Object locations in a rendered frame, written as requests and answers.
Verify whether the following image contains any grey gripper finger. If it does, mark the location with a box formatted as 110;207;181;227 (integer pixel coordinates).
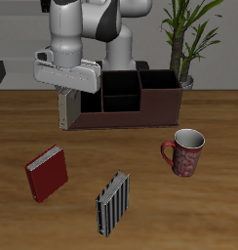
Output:
67;88;79;100
55;84;65;96

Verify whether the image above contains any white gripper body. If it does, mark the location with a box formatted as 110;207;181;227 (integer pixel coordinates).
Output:
33;58;102;95

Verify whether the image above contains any red book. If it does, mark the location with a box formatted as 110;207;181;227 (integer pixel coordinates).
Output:
23;144;69;204

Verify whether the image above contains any dark brown desk caddy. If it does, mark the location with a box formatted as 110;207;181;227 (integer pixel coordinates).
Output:
66;68;184;132

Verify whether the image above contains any black and white striped book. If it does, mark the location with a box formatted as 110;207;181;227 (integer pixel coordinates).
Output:
95;169;132;238

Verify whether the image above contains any green pot plant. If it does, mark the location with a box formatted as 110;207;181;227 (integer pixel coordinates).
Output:
160;0;224;92

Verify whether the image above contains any red and white patterned mug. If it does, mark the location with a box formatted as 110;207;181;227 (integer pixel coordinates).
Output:
160;128;207;179

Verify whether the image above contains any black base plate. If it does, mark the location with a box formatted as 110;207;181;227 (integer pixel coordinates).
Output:
93;60;150;71

